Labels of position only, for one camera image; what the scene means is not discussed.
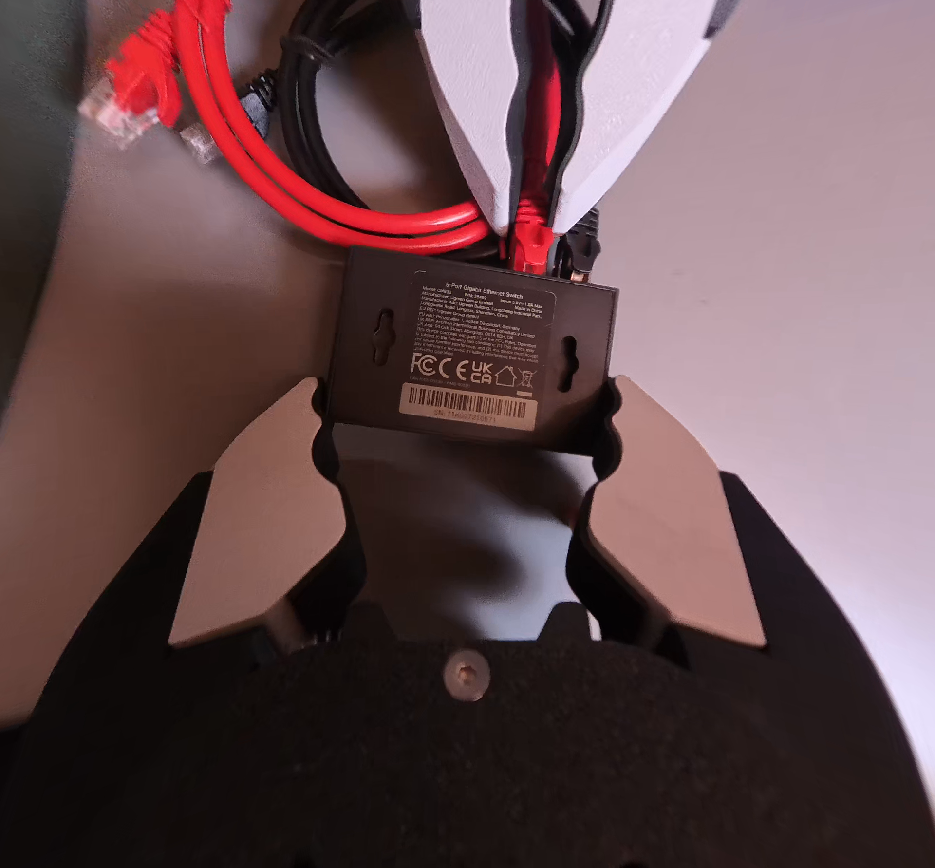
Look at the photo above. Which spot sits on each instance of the black ethernet switch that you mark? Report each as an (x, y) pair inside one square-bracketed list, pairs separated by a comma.
[(467, 342)]

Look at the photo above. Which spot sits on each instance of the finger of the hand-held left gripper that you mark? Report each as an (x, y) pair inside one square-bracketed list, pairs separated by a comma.
[(650, 42), (475, 42)]

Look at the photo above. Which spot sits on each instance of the black twist tie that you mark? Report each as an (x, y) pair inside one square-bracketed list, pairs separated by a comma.
[(303, 46)]

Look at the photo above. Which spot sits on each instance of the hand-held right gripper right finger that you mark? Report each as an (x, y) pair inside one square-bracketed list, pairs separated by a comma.
[(672, 532)]

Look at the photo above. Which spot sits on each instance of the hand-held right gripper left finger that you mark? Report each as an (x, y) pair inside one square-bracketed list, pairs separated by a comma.
[(256, 517)]

